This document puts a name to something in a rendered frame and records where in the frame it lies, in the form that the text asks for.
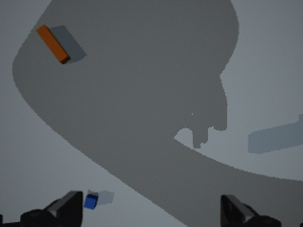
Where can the orange rod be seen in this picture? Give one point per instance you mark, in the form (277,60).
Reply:
(53,44)

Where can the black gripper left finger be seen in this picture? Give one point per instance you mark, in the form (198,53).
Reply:
(65,212)

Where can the small dark blue block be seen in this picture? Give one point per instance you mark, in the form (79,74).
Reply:
(90,201)

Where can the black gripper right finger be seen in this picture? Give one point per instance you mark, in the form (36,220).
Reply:
(233,209)

